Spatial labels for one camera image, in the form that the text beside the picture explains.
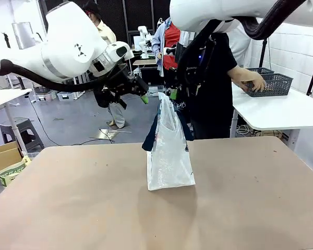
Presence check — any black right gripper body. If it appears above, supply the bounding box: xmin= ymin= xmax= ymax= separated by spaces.
xmin=169 ymin=36 xmax=217 ymax=98

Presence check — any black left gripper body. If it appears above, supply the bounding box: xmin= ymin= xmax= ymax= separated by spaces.
xmin=101 ymin=65 xmax=149 ymax=110

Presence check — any translucent white shopping bag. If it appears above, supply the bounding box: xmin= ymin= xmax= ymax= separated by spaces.
xmin=142 ymin=92 xmax=196 ymax=191

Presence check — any dark grey plastic basket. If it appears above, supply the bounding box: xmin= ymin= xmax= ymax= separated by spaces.
xmin=244 ymin=73 xmax=294 ymax=97
xmin=246 ymin=67 xmax=275 ymax=75

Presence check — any person's right forearm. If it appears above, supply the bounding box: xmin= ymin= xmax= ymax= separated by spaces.
xmin=227 ymin=65 xmax=247 ymax=84

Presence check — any white bag with green print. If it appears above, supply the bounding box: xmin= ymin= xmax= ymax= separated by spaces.
xmin=0 ymin=155 xmax=32 ymax=188

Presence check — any person's right hand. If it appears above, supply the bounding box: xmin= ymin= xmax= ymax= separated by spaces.
xmin=240 ymin=71 xmax=267 ymax=93

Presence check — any clear plastic storage box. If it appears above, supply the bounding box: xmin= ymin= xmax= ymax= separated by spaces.
xmin=147 ymin=85 xmax=164 ymax=97

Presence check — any small background work table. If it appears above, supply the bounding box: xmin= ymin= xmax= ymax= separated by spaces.
xmin=132 ymin=59 xmax=157 ymax=79

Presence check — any person in black shirt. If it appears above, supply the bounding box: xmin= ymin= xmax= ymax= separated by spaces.
xmin=190 ymin=32 xmax=267 ymax=140

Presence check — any mannequin with blue shirt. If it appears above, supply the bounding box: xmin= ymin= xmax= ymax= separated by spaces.
xmin=151 ymin=17 xmax=182 ymax=79

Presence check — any mannequin with cream jacket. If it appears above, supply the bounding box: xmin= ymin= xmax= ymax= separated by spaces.
xmin=82 ymin=0 xmax=126 ymax=130

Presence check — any white storage crate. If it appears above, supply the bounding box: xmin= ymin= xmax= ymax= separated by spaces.
xmin=56 ymin=91 xmax=78 ymax=101

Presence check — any thin black stand pole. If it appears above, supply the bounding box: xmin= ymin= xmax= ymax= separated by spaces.
xmin=259 ymin=39 xmax=268 ymax=69

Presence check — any grey storage crate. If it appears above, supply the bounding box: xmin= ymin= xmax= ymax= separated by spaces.
xmin=32 ymin=85 xmax=57 ymax=102

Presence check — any white side table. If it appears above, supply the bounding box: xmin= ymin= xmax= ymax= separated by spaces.
xmin=231 ymin=82 xmax=313 ymax=139

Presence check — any grey step stool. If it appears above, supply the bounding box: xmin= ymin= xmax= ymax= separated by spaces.
xmin=0 ymin=117 xmax=45 ymax=153

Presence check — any white round-cornered table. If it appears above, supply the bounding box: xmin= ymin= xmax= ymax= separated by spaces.
xmin=0 ymin=88 xmax=33 ymax=157

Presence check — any brown cardboard box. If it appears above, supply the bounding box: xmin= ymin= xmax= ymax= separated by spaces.
xmin=0 ymin=141 xmax=24 ymax=175

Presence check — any silver mannequin base plate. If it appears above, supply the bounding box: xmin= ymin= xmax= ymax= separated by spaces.
xmin=99 ymin=128 xmax=133 ymax=140

